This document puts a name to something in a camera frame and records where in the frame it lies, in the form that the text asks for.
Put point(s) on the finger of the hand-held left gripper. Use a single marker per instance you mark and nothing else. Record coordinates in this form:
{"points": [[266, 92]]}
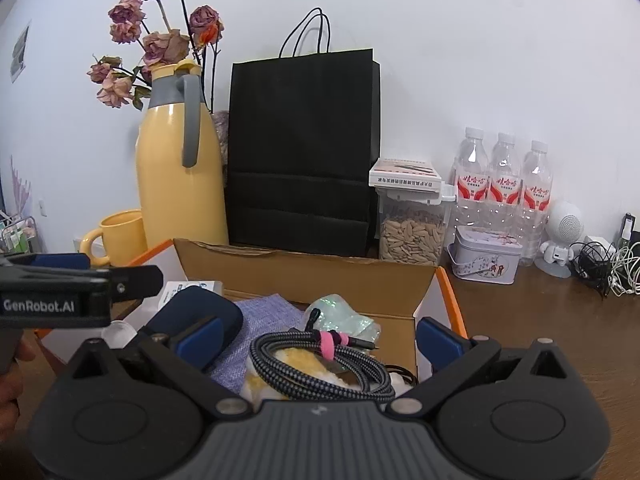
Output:
{"points": [[135, 282], [55, 261]]}

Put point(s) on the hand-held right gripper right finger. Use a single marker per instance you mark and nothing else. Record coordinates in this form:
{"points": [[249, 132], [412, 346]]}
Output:
{"points": [[437, 342]]}

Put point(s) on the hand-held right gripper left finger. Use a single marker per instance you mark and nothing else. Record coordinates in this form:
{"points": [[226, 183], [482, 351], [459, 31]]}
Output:
{"points": [[202, 342]]}

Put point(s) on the navy blue case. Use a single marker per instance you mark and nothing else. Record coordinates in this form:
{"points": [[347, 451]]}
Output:
{"points": [[200, 302]]}

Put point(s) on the white cap clear bottle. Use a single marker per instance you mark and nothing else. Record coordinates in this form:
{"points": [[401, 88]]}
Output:
{"points": [[117, 334]]}

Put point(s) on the purple woven cloth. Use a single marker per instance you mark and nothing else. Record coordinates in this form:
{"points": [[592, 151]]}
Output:
{"points": [[270, 315]]}

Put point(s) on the yellow plush toy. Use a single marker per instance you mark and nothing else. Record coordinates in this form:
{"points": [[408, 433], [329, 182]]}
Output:
{"points": [[300, 360]]}

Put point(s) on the iridescent cellophane bag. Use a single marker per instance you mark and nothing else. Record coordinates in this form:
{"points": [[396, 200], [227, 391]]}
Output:
{"points": [[340, 315]]}

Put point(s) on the orange cardboard box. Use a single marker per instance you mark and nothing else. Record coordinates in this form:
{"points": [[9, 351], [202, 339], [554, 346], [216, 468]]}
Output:
{"points": [[300, 275]]}

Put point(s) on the person's left hand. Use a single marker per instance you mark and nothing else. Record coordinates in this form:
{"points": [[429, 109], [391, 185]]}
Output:
{"points": [[12, 390]]}

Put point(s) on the yellow mug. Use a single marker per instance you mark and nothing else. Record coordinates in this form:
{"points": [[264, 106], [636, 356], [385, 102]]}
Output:
{"points": [[122, 237]]}

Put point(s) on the white printed tin box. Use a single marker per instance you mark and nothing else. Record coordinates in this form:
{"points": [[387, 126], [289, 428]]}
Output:
{"points": [[485, 260]]}

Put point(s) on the yellow thermos jug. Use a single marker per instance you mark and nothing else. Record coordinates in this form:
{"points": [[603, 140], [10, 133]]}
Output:
{"points": [[170, 185]]}

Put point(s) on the clear seed container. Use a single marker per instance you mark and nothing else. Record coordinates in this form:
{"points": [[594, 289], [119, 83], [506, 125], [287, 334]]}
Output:
{"points": [[410, 235]]}

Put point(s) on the clear water bottle red label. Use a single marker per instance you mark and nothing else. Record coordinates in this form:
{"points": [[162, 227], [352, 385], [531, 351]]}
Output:
{"points": [[505, 185], [470, 180], [535, 195]]}

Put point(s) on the white robot speaker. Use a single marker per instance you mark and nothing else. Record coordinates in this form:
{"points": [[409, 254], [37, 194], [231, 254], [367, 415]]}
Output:
{"points": [[562, 225]]}

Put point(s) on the white flat box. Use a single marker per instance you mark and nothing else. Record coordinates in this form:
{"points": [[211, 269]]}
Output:
{"points": [[405, 172]]}

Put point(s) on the black paper bag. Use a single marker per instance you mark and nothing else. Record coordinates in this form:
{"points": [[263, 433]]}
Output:
{"points": [[300, 150]]}

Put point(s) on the dried pink rose bouquet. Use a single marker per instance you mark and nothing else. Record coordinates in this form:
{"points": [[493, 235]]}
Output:
{"points": [[160, 45]]}

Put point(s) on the wall poster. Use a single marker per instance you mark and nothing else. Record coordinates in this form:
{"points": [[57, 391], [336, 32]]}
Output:
{"points": [[20, 50]]}

